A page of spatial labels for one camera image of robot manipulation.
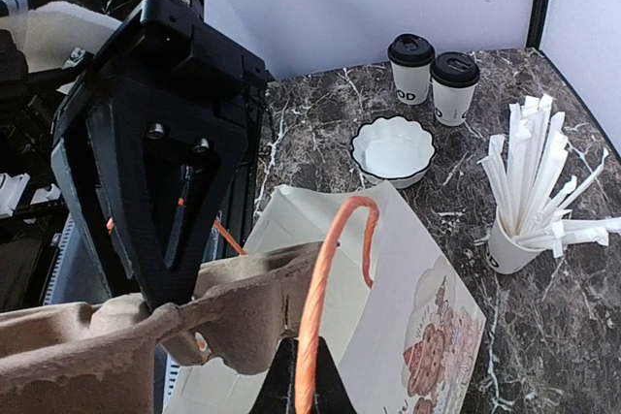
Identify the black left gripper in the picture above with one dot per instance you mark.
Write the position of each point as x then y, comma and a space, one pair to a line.
164, 108

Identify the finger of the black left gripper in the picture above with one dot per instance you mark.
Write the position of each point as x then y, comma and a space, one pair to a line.
75, 170

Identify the white paper bag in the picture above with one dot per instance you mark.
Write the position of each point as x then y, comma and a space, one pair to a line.
407, 345

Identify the cardboard cup carrier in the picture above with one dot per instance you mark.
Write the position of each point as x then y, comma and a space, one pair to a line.
98, 358

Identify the white paper cup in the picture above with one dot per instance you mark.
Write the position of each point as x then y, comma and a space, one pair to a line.
451, 104
412, 83

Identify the black cup lid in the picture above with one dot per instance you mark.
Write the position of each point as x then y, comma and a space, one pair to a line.
409, 50
455, 69

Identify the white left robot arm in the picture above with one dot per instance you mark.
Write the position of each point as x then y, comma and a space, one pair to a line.
18, 83

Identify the paper cup holding straws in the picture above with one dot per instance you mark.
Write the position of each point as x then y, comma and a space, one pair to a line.
505, 256

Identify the white fluted dish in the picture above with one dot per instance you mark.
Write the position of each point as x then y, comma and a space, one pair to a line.
393, 149

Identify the bundle of wrapped straws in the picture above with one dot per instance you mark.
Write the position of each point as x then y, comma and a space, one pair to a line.
523, 169

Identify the white cable duct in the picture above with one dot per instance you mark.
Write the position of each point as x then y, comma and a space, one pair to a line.
67, 244

